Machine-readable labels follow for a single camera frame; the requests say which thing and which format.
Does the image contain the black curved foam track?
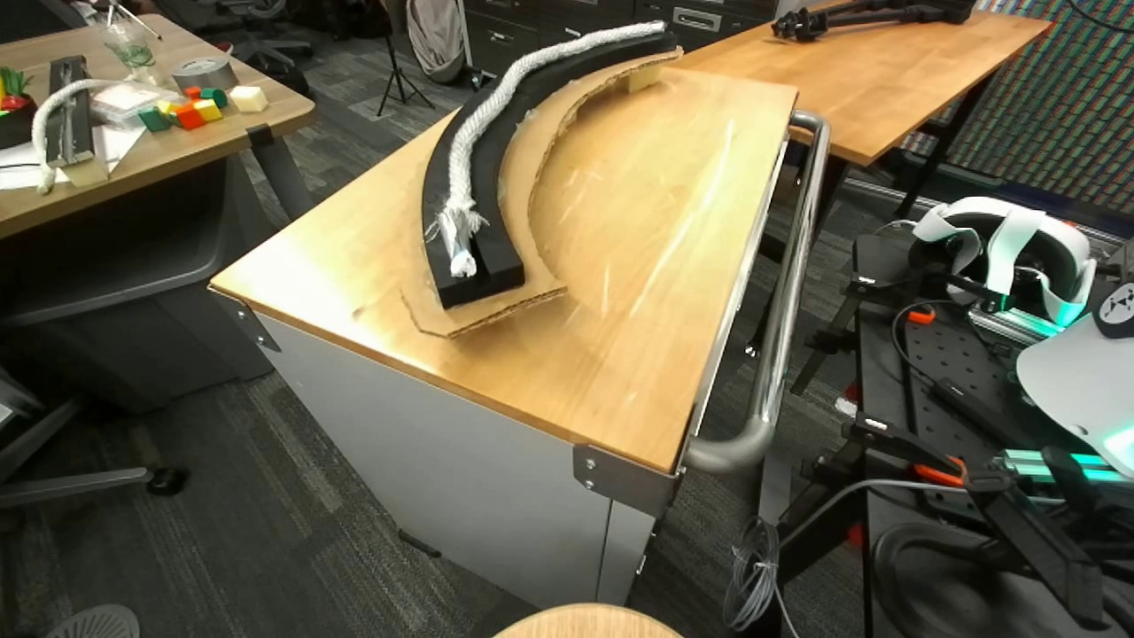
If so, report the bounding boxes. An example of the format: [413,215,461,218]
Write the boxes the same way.
[421,29,681,310]

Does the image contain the curved cardboard sheet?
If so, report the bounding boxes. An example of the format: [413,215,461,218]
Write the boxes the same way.
[398,48,688,340]

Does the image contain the round wooden stool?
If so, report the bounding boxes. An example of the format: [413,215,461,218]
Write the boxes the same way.
[492,603,684,638]

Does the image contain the grey bag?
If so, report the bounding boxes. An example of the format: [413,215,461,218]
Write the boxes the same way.
[405,0,468,86]

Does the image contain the black and orange clamp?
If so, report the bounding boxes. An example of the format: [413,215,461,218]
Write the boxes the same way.
[840,411,971,491]
[842,273,938,327]

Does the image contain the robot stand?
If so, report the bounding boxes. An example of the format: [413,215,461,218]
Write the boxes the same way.
[769,229,1134,638]

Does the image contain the wooden table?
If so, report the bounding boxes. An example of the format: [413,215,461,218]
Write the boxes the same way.
[671,7,1055,169]

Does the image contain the office chair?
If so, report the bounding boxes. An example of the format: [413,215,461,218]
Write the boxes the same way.
[215,0,313,74]
[0,368,190,512]

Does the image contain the black folded tripod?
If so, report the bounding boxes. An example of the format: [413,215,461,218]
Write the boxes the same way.
[770,0,977,44]

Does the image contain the roll of grey tape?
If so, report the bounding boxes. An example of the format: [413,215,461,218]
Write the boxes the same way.
[172,57,240,95]

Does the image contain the wooden desk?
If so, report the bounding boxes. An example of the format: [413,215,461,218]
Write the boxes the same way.
[0,12,317,417]

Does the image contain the white headset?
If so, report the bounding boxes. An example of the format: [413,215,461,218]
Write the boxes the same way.
[911,196,1100,327]

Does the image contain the clear plastic bag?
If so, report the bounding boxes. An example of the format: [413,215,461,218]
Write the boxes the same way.
[88,82,162,127]

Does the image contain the clear plastic cup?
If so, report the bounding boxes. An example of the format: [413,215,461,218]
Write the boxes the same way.
[100,16,161,82]

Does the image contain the patterned partition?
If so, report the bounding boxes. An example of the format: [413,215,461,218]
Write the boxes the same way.
[902,0,1134,219]

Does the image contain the sheets of white paper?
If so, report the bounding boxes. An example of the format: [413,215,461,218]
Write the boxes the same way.
[0,122,148,192]

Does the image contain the white braided rope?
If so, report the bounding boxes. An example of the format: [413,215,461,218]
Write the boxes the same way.
[425,21,671,278]

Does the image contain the steel push handle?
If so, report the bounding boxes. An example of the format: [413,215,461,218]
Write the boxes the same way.
[680,109,833,475]

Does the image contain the coil of grey cable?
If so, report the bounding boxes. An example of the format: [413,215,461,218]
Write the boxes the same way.
[721,517,788,633]

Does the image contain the black cable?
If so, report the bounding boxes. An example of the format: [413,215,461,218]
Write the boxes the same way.
[889,300,993,417]

